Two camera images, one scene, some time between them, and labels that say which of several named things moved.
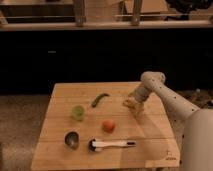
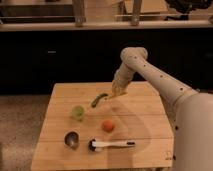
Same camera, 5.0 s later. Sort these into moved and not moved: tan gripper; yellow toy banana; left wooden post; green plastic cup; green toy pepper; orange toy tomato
Moved: yellow toy banana; tan gripper
Not moved: left wooden post; green plastic cup; orange toy tomato; green toy pepper
